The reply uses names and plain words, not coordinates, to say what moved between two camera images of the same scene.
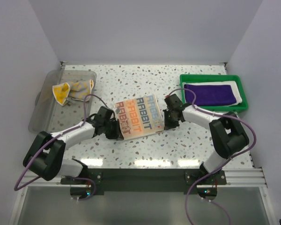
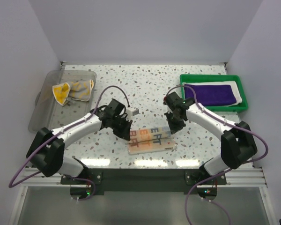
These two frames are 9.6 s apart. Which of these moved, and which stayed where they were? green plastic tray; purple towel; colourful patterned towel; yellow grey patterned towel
Moved: colourful patterned towel
Stayed: purple towel; green plastic tray; yellow grey patterned towel
